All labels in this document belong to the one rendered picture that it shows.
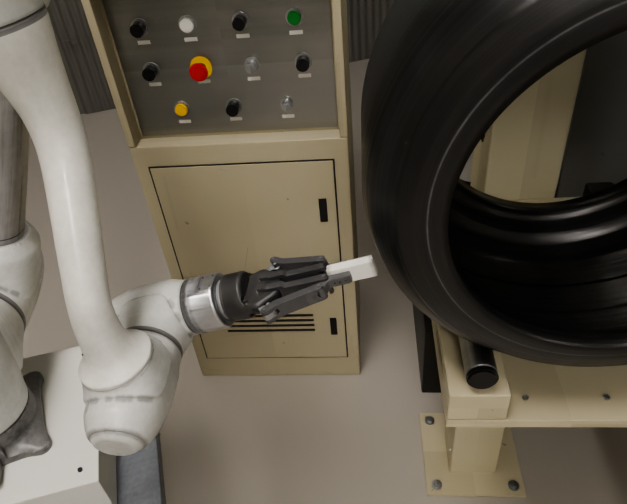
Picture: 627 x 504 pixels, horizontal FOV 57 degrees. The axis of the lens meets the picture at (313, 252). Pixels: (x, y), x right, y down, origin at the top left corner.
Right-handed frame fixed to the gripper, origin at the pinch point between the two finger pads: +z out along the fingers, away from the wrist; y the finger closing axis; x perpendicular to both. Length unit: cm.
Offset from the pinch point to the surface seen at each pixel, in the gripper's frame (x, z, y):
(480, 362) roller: 12.8, 14.9, -10.4
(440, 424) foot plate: 102, -4, 41
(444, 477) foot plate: 102, -4, 23
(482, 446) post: 92, 8, 25
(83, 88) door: 36, -193, 278
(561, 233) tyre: 15.2, 32.1, 15.4
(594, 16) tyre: -31.9, 31.3, -12.6
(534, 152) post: 4.4, 31.1, 25.2
